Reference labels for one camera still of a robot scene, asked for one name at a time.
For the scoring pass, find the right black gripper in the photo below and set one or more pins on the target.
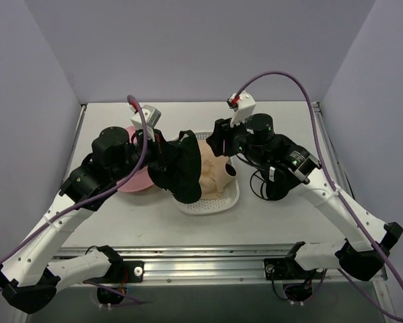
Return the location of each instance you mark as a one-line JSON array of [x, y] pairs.
[[219, 138]]

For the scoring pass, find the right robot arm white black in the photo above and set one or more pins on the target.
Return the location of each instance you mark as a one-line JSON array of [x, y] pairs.
[[288, 167]]

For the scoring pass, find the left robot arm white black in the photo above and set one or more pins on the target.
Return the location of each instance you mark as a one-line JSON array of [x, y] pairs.
[[29, 279]]

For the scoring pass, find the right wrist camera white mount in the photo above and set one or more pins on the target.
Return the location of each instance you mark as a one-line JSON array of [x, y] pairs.
[[243, 106]]

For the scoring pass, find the pink bucket hat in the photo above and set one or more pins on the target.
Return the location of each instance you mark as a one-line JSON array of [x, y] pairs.
[[139, 182]]

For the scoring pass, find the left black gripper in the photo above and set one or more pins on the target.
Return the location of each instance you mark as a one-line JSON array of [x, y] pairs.
[[157, 148]]

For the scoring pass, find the black NY baseball cap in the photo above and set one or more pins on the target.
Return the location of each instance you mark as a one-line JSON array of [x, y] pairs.
[[276, 189]]

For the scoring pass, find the beige cloth hat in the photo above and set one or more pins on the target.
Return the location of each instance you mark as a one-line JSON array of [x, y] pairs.
[[216, 172]]

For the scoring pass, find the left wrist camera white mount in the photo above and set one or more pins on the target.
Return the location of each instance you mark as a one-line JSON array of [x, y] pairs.
[[151, 117]]

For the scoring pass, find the white perforated tray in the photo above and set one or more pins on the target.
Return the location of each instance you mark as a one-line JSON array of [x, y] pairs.
[[229, 198]]

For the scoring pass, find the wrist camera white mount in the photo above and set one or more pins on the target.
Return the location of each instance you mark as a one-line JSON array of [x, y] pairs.
[[151, 117], [243, 106]]

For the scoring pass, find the black cap green brim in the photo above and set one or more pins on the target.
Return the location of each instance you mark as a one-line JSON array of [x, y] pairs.
[[176, 166]]

